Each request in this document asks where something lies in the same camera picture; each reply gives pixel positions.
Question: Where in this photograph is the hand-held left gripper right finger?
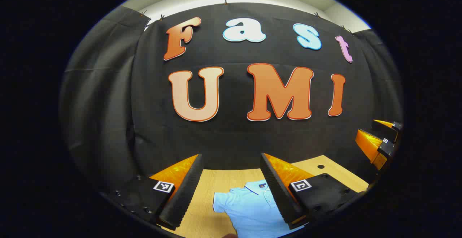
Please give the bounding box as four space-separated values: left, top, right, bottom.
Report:
260 153 366 230

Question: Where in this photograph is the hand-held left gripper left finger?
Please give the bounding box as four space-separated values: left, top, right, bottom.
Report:
99 154 204 231

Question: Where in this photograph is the light blue polo T-shirt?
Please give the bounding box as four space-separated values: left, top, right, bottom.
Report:
212 180 308 238

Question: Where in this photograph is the black backdrop cloth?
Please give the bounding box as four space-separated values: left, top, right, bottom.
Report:
59 2 404 197

